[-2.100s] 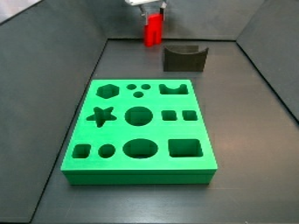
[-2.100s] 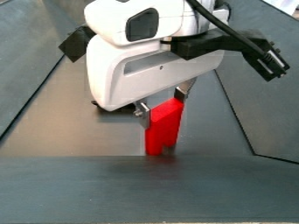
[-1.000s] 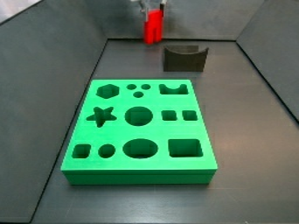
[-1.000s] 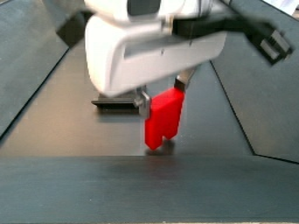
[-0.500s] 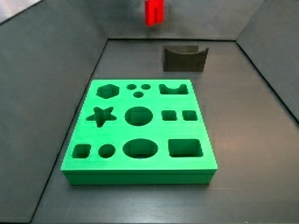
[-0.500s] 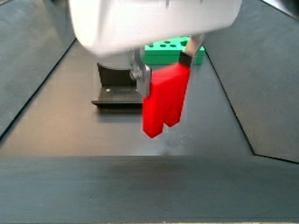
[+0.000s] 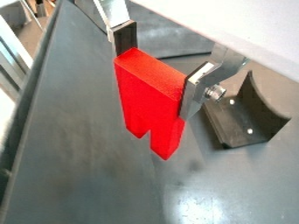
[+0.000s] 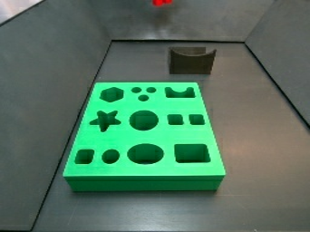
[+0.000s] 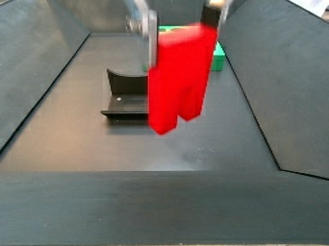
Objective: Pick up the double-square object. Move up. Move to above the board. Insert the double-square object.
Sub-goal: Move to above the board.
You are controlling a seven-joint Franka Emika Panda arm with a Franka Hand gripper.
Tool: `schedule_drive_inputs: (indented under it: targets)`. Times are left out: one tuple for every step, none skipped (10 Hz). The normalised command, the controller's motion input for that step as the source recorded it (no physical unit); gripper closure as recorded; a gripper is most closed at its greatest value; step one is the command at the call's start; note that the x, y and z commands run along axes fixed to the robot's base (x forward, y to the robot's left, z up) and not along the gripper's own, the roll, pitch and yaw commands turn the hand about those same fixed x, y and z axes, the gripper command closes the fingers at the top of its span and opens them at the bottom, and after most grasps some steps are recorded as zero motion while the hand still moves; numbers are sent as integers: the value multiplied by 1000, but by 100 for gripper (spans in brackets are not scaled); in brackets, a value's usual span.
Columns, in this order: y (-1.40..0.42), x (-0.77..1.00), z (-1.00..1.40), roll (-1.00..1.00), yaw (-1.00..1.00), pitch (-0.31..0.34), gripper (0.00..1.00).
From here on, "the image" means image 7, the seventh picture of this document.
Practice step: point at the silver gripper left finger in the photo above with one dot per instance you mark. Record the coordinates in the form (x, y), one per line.
(110, 15)

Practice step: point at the dark grey arch block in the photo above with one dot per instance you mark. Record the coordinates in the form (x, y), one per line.
(242, 118)

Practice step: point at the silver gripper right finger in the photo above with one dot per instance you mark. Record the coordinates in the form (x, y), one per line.
(202, 84)

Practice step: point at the red double-square block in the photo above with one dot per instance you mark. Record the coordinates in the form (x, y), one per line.
(151, 91)

